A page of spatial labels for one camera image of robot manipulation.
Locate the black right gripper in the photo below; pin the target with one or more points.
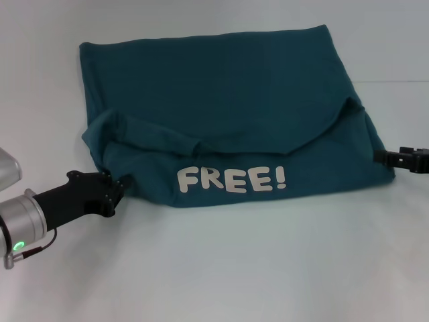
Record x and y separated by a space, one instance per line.
414 160

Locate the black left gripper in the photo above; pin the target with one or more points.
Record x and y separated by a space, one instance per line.
73 198

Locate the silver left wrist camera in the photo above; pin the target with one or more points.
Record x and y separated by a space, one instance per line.
8 169

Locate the dark teal shirt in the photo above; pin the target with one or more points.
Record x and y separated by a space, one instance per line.
218 100

